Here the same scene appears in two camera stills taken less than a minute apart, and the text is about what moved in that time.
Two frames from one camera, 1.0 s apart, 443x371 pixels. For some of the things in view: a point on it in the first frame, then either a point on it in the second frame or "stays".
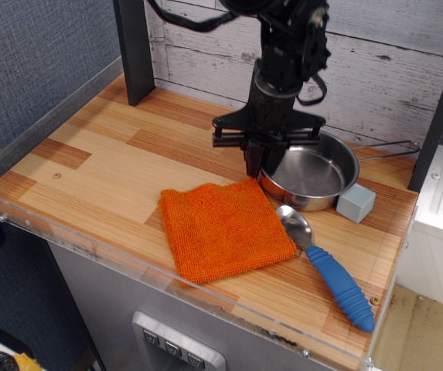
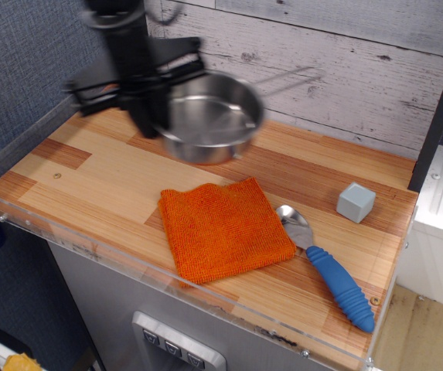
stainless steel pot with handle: x=311 y=175 -> x=214 y=117
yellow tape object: x=26 y=363 stays
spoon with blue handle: x=345 y=295 stays
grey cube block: x=355 y=202 stays
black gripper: x=270 y=114 -> x=141 y=68
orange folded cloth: x=216 y=231 stays
